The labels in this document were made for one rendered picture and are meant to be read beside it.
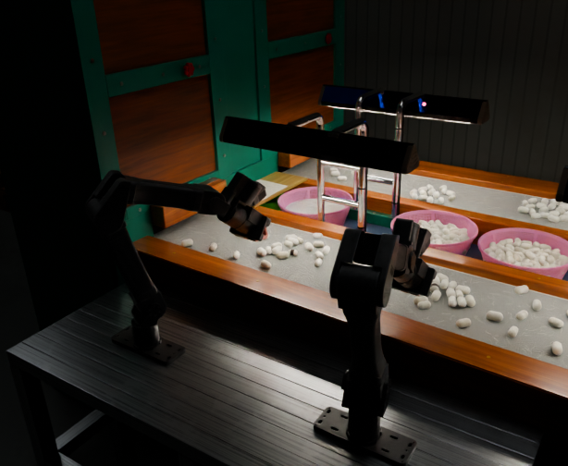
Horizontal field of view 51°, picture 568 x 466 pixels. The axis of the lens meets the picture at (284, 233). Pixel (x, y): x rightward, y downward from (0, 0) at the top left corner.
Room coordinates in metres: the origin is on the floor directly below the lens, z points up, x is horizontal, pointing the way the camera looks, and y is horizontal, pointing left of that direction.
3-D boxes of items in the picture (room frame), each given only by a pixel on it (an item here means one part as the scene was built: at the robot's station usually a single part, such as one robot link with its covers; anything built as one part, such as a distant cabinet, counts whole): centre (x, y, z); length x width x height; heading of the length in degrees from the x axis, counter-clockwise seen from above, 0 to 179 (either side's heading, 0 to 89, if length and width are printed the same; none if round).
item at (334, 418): (0.90, -0.14, 0.71); 0.20 x 0.07 x 0.08; 56
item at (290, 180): (2.07, 0.06, 0.77); 0.33 x 0.15 x 0.01; 144
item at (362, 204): (1.68, -0.14, 0.90); 0.20 x 0.19 x 0.45; 54
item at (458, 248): (1.68, -0.47, 0.72); 0.27 x 0.27 x 0.10
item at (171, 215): (1.83, 0.30, 0.83); 0.30 x 0.06 x 0.07; 144
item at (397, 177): (2.00, -0.37, 0.90); 0.20 x 0.19 x 0.45; 54
